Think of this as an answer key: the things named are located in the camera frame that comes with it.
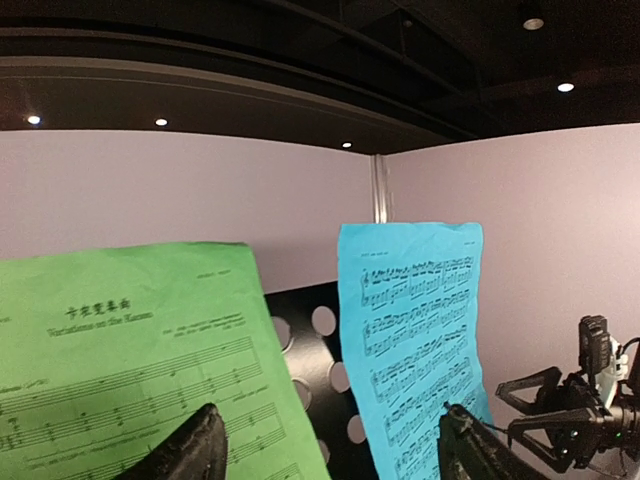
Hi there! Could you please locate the blue sheet music page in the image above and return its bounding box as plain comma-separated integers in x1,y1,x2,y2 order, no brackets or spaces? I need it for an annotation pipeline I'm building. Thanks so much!
338,223,492,479

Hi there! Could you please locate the green sheet music page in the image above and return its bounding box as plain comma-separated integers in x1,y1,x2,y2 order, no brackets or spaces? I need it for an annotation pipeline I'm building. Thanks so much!
1,242,328,479

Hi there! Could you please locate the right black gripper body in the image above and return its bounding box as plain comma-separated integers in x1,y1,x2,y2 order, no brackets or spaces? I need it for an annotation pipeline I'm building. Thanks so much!
548,373,613,473

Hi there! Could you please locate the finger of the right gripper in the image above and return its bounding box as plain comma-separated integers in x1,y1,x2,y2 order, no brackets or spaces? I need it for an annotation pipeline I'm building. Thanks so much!
507,408,605,473
495,366,562,415

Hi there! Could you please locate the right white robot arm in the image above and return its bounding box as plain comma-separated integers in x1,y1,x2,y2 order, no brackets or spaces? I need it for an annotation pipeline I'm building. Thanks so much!
496,334,639,473

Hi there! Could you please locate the top wall frame rail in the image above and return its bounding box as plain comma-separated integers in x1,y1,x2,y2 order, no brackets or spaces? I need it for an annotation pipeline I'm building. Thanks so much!
1,56,463,154

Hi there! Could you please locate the right aluminium corner post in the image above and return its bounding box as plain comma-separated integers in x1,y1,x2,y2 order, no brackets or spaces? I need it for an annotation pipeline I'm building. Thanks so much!
370,154,389,224

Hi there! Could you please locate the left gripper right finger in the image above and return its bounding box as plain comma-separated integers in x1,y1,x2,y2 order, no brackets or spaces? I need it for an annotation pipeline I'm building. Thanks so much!
437,402,545,480

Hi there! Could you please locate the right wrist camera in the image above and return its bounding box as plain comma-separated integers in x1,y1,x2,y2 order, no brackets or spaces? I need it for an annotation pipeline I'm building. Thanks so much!
578,314,629,401

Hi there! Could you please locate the black music stand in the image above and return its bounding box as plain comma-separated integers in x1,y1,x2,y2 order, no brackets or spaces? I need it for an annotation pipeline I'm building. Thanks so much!
266,281,378,479

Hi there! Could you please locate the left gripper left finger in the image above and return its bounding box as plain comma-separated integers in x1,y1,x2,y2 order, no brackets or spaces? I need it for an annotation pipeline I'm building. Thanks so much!
116,403,228,480

